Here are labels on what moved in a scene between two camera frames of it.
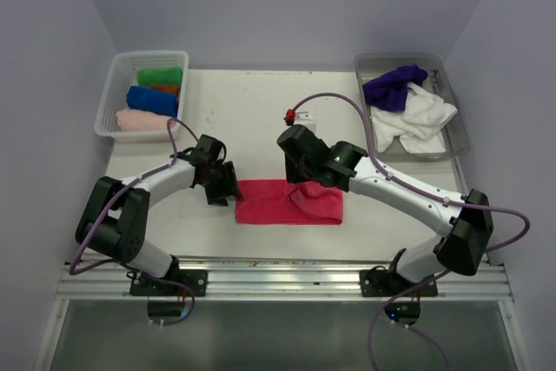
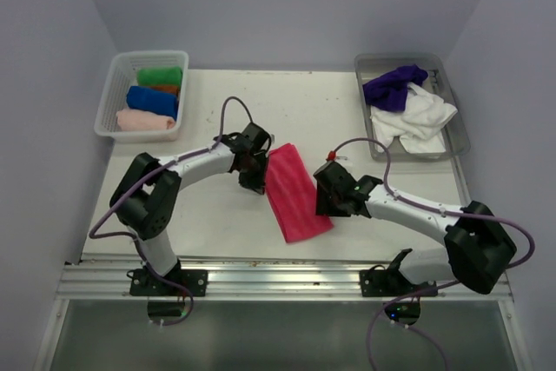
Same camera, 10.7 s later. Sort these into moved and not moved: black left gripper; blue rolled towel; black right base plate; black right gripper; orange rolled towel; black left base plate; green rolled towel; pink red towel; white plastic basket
Moved: pink red towel; black left gripper; black right gripper
Not moved: orange rolled towel; black right base plate; green rolled towel; white plastic basket; blue rolled towel; black left base plate
